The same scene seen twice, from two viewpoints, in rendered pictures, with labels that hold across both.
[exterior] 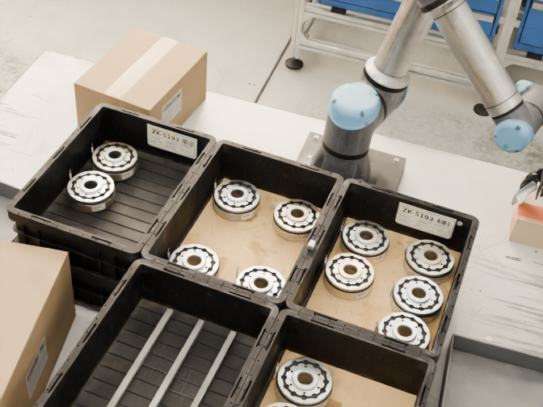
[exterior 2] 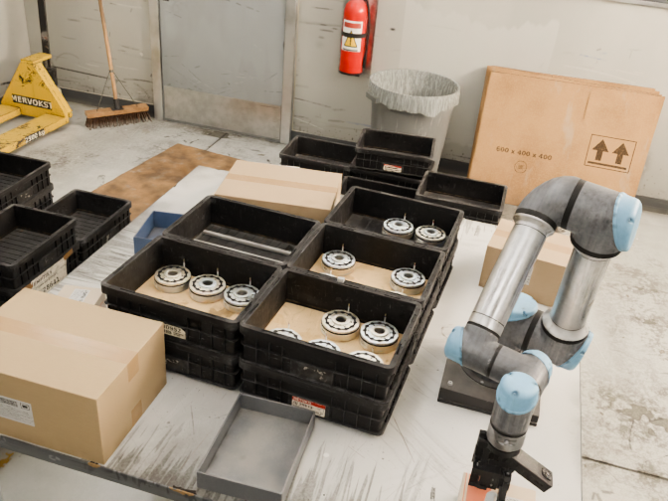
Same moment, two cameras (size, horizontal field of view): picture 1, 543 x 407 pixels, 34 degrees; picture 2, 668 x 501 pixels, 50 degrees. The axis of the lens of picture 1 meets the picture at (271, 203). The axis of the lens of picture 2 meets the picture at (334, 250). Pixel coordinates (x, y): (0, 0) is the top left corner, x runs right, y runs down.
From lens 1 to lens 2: 2.11 m
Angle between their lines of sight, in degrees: 70
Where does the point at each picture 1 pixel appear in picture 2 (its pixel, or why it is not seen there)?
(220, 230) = (379, 278)
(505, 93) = (479, 306)
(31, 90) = not seen: hidden behind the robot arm
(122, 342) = (278, 244)
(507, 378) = (281, 457)
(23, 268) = (315, 198)
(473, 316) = (351, 448)
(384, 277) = (346, 348)
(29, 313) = (282, 201)
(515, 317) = (353, 479)
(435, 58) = not seen: outside the picture
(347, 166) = not seen: hidden behind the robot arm
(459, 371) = (288, 427)
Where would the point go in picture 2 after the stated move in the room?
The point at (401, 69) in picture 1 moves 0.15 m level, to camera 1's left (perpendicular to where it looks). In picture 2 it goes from (555, 313) to (543, 279)
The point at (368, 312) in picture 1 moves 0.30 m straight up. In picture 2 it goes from (309, 336) to (317, 239)
